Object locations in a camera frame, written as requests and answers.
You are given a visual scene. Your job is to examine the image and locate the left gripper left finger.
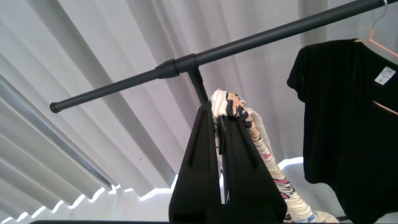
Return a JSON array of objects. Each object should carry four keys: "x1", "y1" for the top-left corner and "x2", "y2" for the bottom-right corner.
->
[{"x1": 169, "y1": 101, "x2": 225, "y2": 222}]

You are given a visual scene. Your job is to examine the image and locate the pink clothes hanger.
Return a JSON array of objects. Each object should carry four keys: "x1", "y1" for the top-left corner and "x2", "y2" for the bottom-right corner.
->
[{"x1": 354, "y1": 0, "x2": 398, "y2": 116}]

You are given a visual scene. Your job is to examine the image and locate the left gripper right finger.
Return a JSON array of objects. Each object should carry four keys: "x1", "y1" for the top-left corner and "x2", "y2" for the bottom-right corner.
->
[{"x1": 218, "y1": 115, "x2": 287, "y2": 221}]

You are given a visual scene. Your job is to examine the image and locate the black clothes rack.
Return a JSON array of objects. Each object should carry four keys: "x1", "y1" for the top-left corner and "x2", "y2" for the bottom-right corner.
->
[{"x1": 49, "y1": 0, "x2": 393, "y2": 222}]

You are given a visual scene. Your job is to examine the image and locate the black shorts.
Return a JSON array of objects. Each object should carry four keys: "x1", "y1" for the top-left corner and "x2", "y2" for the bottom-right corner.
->
[{"x1": 286, "y1": 39, "x2": 398, "y2": 223}]

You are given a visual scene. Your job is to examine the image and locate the white curtain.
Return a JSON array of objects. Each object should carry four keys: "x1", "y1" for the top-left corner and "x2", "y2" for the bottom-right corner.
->
[{"x1": 0, "y1": 0, "x2": 398, "y2": 223}]

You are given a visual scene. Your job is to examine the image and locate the cream printed garment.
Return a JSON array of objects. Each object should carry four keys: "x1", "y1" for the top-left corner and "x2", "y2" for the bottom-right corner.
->
[{"x1": 210, "y1": 89, "x2": 340, "y2": 223}]

